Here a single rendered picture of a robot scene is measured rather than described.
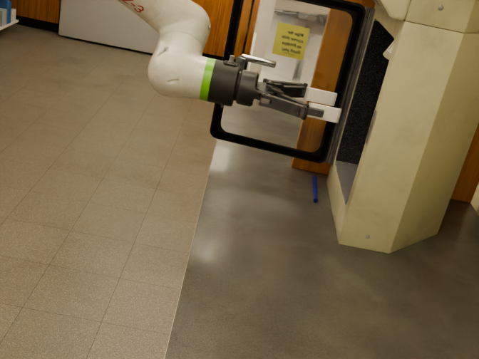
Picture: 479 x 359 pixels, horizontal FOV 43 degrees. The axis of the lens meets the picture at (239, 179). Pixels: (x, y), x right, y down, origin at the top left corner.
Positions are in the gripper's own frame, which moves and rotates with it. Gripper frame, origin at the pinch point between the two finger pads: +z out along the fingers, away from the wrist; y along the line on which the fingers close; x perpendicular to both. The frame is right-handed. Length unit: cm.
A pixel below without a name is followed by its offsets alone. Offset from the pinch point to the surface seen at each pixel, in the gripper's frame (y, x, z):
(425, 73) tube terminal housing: -15.3, -14.2, 13.5
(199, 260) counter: -32.3, 24.8, -20.2
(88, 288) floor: 80, 119, -65
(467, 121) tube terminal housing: -5.1, -4.4, 27.7
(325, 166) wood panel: 21.6, 22.3, 6.2
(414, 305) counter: -33.2, 24.3, 20.2
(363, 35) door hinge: 16.3, -13.7, 5.6
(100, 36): 470, 112, -168
